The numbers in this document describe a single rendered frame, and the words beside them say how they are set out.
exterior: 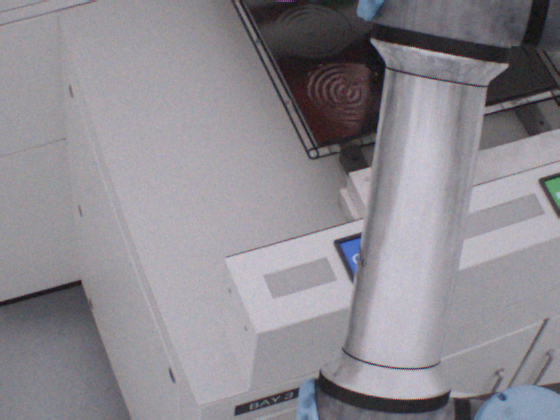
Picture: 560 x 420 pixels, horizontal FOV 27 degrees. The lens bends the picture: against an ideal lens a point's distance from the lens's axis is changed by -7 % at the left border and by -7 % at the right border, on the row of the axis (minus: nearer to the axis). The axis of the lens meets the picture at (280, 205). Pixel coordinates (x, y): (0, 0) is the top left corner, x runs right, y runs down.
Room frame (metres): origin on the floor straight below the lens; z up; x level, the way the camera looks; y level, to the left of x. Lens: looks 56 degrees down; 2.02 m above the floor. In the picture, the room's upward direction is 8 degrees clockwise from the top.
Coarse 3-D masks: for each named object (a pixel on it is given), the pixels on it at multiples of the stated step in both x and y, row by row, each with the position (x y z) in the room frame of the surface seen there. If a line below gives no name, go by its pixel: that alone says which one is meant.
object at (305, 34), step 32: (256, 0) 1.08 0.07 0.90; (320, 0) 1.10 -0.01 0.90; (352, 0) 1.11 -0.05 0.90; (288, 32) 1.03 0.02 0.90; (320, 32) 1.04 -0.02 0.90; (352, 32) 1.05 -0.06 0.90; (288, 64) 0.98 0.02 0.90; (320, 64) 0.98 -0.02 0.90; (352, 64) 0.99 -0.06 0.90; (384, 64) 1.00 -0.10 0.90; (512, 64) 1.04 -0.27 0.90; (320, 96) 0.93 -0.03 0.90; (352, 96) 0.94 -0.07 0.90; (512, 96) 0.99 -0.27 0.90; (320, 128) 0.88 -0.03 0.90; (352, 128) 0.89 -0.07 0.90
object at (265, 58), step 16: (240, 0) 1.08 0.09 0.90; (240, 16) 1.05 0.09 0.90; (256, 32) 1.02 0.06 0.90; (256, 48) 1.00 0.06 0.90; (272, 64) 0.97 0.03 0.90; (272, 80) 0.95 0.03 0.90; (288, 96) 0.92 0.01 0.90; (288, 112) 0.90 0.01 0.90; (304, 128) 0.88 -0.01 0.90; (304, 144) 0.86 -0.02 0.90
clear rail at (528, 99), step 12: (528, 96) 0.99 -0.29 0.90; (540, 96) 0.99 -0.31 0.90; (552, 96) 1.00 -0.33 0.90; (492, 108) 0.96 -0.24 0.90; (504, 108) 0.97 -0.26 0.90; (336, 144) 0.86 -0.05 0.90; (348, 144) 0.87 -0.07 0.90; (360, 144) 0.87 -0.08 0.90; (312, 156) 0.84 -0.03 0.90; (324, 156) 0.85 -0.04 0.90
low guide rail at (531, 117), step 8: (536, 104) 1.03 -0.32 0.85; (520, 112) 1.02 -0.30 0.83; (528, 112) 1.01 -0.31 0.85; (536, 112) 1.01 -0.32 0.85; (520, 120) 1.02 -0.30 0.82; (528, 120) 1.00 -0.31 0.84; (536, 120) 1.00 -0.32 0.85; (544, 120) 1.00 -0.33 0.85; (528, 128) 1.00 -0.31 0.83; (536, 128) 0.99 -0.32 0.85; (544, 128) 0.99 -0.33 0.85
